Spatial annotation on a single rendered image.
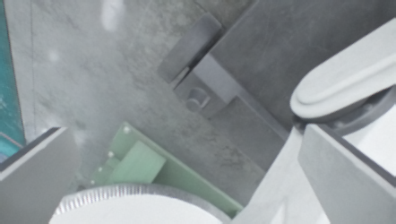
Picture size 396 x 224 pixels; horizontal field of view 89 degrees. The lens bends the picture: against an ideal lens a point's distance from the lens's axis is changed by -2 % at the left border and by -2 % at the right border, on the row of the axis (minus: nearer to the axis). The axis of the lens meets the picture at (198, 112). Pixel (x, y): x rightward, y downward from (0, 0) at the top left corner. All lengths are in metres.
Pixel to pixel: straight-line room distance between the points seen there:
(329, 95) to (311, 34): 0.15
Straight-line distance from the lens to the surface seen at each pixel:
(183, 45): 0.46
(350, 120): 0.29
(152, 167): 1.04
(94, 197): 0.75
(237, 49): 0.44
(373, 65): 0.29
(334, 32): 0.43
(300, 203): 0.28
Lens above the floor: 0.57
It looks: 46 degrees down
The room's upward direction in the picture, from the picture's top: 151 degrees counter-clockwise
